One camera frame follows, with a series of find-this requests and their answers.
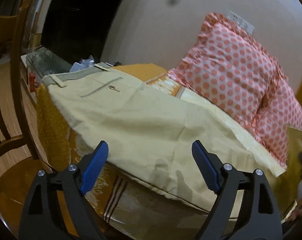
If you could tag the pink polka dot pillow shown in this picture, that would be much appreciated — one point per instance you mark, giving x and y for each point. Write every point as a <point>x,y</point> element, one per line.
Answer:
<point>279,109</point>
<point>227,67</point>

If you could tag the beige khaki pants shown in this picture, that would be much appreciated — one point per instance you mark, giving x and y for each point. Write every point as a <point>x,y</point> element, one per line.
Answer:
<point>149,133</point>

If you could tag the white wall outlet plate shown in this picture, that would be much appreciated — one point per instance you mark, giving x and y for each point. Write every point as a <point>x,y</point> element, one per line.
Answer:
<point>241,22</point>

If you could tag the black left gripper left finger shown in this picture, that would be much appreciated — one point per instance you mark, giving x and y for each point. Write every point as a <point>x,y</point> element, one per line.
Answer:
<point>42,217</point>

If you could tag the black television screen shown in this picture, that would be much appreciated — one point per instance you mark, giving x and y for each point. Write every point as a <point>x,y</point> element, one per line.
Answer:
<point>78,29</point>

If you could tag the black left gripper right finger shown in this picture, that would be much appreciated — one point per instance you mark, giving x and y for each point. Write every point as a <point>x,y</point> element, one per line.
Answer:
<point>245,207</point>

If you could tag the glass top side table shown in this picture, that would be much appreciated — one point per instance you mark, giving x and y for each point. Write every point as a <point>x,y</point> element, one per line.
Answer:
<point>43,62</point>

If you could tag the orange brown bed blanket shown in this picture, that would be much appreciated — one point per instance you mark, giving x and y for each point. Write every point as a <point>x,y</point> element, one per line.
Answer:
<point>134,209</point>

